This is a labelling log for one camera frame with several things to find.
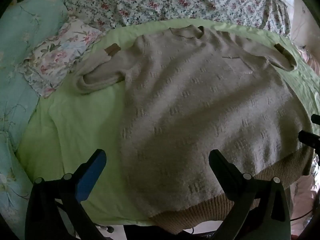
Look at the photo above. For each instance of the teal floral bedding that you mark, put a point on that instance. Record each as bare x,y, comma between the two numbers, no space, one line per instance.
22,40

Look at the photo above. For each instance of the light green bed sheet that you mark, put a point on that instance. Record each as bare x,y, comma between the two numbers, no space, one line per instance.
82,127

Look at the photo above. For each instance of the beige knit sweater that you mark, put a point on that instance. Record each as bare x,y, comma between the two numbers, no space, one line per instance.
190,100

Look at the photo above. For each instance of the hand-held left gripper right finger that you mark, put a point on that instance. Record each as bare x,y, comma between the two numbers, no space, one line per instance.
226,177

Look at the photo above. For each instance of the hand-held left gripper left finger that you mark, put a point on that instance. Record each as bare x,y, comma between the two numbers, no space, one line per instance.
92,175

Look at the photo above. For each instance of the pink floral cloth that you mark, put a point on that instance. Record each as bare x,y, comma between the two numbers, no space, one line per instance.
302,195

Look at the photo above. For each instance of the floral quilt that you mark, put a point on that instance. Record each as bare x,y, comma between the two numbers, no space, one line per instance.
160,0

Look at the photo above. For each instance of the white floral pillow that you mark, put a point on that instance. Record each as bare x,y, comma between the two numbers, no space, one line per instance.
60,55

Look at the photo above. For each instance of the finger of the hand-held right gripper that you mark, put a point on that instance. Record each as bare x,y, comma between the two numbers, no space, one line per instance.
316,119
310,138

